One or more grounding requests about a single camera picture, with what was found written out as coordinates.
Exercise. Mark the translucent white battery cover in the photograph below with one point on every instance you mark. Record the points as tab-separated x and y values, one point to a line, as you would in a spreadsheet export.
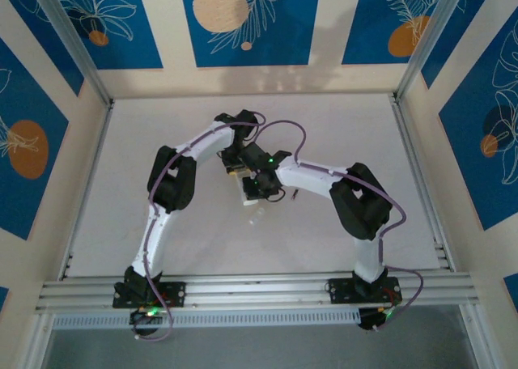
257	216

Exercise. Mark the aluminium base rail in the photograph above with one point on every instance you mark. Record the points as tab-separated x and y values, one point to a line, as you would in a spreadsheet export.
259	292

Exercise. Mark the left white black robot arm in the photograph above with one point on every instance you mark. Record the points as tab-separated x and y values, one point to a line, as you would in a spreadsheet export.
155	239

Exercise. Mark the left black controller box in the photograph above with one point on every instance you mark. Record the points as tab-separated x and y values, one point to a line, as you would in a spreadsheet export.
141	319

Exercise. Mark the right aluminium frame leg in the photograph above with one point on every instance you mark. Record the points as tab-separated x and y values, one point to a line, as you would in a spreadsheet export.
477	336

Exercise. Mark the aluminium side rail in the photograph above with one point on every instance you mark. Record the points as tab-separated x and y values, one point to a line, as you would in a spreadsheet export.
417	162
90	183

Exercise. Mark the right aluminium side rail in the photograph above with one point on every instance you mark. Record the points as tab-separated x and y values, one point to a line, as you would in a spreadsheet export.
417	162

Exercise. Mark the aluminium frame post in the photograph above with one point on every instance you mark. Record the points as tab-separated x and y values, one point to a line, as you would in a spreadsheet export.
434	41
75	41

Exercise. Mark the black controller box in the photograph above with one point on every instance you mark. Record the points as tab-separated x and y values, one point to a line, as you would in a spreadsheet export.
370	319
141	319

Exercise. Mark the left aluminium side rail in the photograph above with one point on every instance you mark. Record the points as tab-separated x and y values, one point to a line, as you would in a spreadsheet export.
90	183

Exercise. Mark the right black controller box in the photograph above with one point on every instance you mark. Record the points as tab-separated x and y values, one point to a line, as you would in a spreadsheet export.
370	319

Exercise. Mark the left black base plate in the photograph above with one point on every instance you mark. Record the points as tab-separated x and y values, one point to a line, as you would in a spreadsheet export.
176	294

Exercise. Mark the left aluminium frame post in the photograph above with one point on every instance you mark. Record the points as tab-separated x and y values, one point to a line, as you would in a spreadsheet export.
75	41

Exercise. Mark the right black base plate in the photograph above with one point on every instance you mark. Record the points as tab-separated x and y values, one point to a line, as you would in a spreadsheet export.
340	292

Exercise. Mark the small dark battery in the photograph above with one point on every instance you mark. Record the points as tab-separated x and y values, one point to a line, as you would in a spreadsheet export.
295	194

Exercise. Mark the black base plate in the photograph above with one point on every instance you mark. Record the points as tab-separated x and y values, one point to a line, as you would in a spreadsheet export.
176	294
340	292

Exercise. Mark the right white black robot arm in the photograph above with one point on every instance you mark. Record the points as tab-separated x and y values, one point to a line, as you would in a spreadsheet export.
307	176

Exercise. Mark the right aluminium frame post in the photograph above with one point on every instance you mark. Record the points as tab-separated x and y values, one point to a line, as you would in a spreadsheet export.
434	41

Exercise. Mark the aluminium frame leg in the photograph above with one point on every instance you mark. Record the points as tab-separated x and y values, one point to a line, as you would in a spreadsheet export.
477	336
36	344

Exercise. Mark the left aluminium frame leg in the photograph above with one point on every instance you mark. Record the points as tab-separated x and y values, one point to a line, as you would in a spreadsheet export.
36	344

